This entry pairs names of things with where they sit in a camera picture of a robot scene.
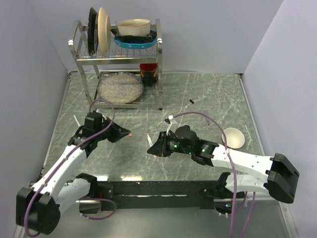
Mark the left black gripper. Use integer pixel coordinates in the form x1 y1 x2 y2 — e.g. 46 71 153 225
95 117 130 143

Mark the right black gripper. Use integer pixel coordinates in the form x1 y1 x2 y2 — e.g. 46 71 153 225
147 131 193 157

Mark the red white marker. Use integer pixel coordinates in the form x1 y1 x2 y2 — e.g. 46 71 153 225
147 134 153 147

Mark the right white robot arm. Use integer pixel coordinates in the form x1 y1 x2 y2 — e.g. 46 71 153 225
147 125 300 204

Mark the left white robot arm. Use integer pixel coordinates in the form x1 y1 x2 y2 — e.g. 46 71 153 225
15 111 131 238

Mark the speckled glass plate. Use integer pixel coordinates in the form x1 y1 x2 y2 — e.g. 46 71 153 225
97 72 144 104

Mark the black tipped white marker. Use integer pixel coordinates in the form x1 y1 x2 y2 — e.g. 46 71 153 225
73 114 81 127

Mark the black base beam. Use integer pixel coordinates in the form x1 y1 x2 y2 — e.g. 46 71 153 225
78 180 245 214

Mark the steel dish rack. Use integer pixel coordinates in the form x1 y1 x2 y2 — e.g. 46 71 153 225
68 19 163 111

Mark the red black cup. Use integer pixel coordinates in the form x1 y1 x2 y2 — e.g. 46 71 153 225
139 63 158 87

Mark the white red small bowl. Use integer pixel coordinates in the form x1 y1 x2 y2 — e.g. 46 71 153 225
224 127 245 149

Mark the blue dotted dish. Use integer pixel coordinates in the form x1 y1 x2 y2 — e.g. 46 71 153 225
114 37 157 50

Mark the black dish under bowl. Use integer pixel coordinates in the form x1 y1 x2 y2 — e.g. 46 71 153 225
111 29 157 44

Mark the cream bowl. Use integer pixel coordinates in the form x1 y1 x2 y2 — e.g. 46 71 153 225
117 19 151 37

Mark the beige plate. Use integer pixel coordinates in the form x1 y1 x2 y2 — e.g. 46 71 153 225
98 7 111 57

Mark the black plate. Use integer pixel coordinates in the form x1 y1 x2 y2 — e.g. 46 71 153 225
87 7 99 56

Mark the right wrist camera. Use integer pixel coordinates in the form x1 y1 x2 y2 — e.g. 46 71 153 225
164 115 178 134

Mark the aluminium frame rail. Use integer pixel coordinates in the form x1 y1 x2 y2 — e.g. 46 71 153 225
24 179 287 205

